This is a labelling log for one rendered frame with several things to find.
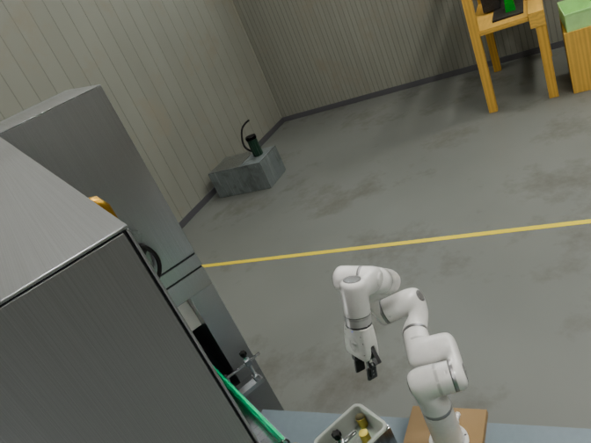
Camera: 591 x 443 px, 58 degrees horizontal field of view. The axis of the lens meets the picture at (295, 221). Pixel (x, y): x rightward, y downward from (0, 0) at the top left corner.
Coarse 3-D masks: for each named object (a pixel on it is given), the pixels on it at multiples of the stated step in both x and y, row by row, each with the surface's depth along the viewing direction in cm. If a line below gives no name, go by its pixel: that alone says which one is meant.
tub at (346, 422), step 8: (352, 408) 190; (360, 408) 190; (344, 416) 189; (352, 416) 190; (368, 416) 186; (376, 416) 183; (336, 424) 187; (344, 424) 189; (352, 424) 191; (368, 424) 190; (376, 424) 184; (384, 424) 178; (328, 432) 186; (344, 432) 189; (368, 432) 187; (376, 432) 186; (320, 440) 184; (328, 440) 186; (336, 440) 188; (352, 440) 187; (360, 440) 186; (368, 440) 175
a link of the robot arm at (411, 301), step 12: (408, 288) 181; (384, 300) 182; (396, 300) 179; (408, 300) 178; (420, 300) 178; (384, 312) 180; (396, 312) 179; (408, 312) 179; (420, 312) 177; (408, 324) 175; (420, 324) 174
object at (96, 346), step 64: (0, 192) 73; (64, 192) 57; (0, 256) 45; (64, 256) 38; (128, 256) 40; (0, 320) 36; (64, 320) 38; (128, 320) 41; (0, 384) 37; (64, 384) 39; (128, 384) 41; (192, 384) 44
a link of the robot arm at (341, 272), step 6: (336, 270) 155; (342, 270) 154; (348, 270) 153; (354, 270) 152; (384, 270) 166; (336, 276) 154; (342, 276) 153; (384, 276) 164; (390, 276) 166; (336, 282) 154; (384, 282) 164; (390, 282) 166; (336, 288) 156; (384, 288) 164
